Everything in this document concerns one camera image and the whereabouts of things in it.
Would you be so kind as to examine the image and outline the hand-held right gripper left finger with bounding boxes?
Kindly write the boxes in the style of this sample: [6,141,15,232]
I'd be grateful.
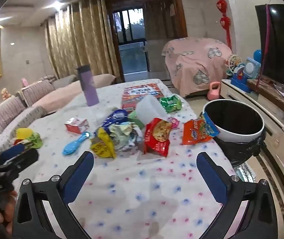
[12,151,95,239]

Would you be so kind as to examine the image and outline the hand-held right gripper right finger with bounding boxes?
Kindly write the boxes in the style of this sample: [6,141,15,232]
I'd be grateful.
[196,151,278,239]

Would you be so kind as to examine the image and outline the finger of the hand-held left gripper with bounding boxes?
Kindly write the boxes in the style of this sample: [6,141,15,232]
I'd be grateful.
[0,149,39,177]
[0,144,26,161]

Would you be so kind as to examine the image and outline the red white small carton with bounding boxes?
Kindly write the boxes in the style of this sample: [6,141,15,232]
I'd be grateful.
[64,117,90,133]

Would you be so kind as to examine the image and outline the white bin with black liner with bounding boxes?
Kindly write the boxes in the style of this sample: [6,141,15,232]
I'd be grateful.
[202,99,267,167]

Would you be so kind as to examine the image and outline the dark blue snack packet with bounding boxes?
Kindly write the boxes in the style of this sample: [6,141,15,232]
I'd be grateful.
[101,108,129,132]

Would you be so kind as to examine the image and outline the pink spoon-shaped snack packet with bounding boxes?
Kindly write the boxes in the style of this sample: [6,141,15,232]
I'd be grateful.
[168,117,180,129]

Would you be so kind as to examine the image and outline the translucent plastic cup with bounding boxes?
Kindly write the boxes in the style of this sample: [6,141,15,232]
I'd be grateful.
[136,94,168,125]

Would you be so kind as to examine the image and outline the bright green wrapper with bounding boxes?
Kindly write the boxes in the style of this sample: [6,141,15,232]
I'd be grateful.
[20,132,43,148]

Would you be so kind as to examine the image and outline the light blue spoon-shaped packet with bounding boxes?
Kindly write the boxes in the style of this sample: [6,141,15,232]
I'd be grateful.
[62,131,95,156]

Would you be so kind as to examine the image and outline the silver foil mat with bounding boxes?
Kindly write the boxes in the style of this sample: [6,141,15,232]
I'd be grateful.
[234,164,257,182]

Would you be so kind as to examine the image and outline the yellow crumpled wrapper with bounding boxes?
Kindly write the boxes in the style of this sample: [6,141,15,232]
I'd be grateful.
[90,127,117,160]

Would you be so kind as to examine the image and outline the orange snack packet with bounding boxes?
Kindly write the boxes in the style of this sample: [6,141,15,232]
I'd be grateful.
[182,112,220,145]

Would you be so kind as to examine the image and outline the pale green crumpled wrapper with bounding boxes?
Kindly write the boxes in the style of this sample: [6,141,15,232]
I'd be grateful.
[109,121,145,152]

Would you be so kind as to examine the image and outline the white floral tablecloth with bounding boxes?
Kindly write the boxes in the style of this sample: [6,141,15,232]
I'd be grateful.
[0,78,247,239]

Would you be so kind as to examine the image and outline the red cookie snack packet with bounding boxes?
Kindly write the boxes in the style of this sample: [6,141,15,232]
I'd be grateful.
[144,118,173,157]

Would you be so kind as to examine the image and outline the pink grey sofa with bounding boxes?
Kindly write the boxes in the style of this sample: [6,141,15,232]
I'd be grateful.
[0,73,117,150]

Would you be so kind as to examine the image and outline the green drink carton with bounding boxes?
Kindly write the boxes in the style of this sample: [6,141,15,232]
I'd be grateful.
[128,111,145,127]

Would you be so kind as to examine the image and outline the white television cabinet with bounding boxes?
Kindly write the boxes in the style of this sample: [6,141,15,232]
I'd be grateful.
[220,78,284,172]

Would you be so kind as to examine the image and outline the pink kettlebell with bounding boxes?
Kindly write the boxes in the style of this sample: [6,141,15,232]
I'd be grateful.
[207,82,222,101]

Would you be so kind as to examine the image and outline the purple tumbler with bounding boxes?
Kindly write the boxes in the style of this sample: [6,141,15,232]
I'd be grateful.
[76,64,100,107]

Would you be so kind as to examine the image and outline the green foil snack packet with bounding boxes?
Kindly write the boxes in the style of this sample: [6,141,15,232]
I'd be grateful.
[159,95,182,113]

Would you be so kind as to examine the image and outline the blue toy machine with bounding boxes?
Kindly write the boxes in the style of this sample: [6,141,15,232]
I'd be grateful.
[230,63,251,94]

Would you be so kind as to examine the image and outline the red children's book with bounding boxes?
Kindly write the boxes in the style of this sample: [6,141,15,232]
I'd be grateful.
[121,82,166,110]

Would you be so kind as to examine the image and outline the ferris wheel toy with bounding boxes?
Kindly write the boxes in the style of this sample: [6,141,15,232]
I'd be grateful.
[225,54,243,76]

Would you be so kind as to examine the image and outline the pink heart-print blanket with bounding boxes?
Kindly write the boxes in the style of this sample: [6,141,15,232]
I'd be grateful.
[161,37,233,97]

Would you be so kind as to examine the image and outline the golden curtain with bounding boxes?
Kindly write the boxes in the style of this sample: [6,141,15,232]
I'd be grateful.
[43,0,122,85]

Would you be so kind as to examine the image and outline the wooden-framed balcony door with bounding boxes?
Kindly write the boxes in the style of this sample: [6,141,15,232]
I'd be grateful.
[104,0,188,81]

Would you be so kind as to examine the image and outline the black television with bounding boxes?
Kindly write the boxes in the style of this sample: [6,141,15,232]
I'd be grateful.
[255,4,284,92]

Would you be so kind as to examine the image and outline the pink hula hoop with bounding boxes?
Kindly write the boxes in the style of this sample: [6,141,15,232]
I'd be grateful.
[255,5,272,92]

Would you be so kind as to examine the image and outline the red hanging decorations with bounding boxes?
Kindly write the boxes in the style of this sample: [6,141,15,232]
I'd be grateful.
[209,0,232,50]

